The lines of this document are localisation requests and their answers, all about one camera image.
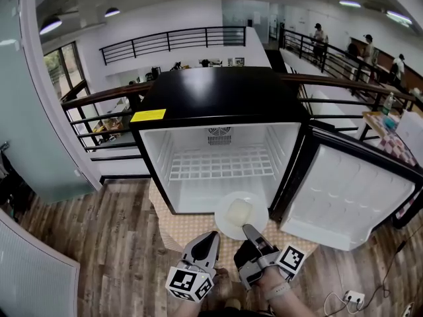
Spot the white wire fridge shelf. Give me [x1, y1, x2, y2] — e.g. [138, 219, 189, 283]
[169, 148, 276, 182]

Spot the frosted glass door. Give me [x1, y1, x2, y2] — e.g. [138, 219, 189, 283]
[0, 0, 97, 205]

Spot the white cable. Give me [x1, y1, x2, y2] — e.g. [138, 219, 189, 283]
[323, 290, 362, 317]

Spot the person's left forearm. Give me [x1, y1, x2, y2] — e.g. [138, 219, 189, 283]
[171, 294, 208, 317]

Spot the person's right forearm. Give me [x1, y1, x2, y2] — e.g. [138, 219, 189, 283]
[256, 266, 319, 317]

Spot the white box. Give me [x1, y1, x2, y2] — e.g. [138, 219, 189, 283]
[394, 108, 423, 147]

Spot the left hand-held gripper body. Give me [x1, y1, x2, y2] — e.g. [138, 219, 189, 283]
[165, 242, 219, 304]

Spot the beige patterned table mat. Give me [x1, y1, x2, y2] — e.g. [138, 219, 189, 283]
[148, 179, 319, 272]

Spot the clear plastic bottle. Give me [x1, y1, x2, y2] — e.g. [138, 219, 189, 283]
[382, 91, 396, 116]

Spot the wood-topped black railing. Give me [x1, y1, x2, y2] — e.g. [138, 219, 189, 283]
[60, 72, 418, 161]

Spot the white ribbed panel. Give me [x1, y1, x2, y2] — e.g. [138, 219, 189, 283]
[0, 209, 81, 317]

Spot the person's dark clothing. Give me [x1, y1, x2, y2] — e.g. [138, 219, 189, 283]
[198, 297, 277, 317]

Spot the black cable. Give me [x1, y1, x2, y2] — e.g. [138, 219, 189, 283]
[372, 221, 423, 299]

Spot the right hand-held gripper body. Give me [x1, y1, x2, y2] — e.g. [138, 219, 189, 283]
[233, 236, 305, 291]

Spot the black mini fridge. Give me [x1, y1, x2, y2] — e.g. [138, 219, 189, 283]
[129, 66, 423, 252]

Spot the beige wristband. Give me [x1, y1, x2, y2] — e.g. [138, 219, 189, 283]
[263, 281, 292, 301]

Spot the black-framed window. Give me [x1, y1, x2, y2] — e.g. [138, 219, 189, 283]
[43, 40, 91, 102]

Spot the long black metal railing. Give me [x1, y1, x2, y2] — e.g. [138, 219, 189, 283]
[279, 27, 416, 107]

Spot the white power strip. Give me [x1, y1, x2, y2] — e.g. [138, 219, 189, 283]
[343, 289, 365, 305]

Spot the white food block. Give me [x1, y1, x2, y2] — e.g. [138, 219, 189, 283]
[225, 199, 254, 227]

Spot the white round plate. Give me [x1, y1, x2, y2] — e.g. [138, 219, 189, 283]
[214, 191, 270, 241]

